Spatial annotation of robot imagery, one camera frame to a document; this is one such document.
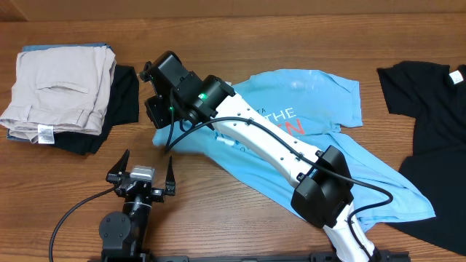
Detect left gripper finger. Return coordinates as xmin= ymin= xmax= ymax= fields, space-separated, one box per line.
xmin=108 ymin=149 xmax=130 ymax=175
xmin=165 ymin=156 xmax=175 ymax=188

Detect light blue printed t-shirt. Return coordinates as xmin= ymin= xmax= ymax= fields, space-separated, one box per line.
xmin=173 ymin=69 xmax=436 ymax=231

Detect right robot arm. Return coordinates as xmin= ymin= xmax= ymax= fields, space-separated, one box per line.
xmin=139 ymin=60 xmax=381 ymax=261

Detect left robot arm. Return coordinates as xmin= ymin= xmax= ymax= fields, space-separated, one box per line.
xmin=99 ymin=150 xmax=175 ymax=262

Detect folded black garment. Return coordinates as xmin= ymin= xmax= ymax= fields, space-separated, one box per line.
xmin=52 ymin=65 xmax=139 ymax=155

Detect folded beige trousers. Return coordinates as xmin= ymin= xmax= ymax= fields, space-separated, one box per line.
xmin=0 ymin=45 xmax=117 ymax=145

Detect black t-shirt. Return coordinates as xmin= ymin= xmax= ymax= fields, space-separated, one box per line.
xmin=377 ymin=61 xmax=465 ymax=255

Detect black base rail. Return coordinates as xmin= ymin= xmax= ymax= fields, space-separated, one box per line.
xmin=87 ymin=250 xmax=411 ymax=262

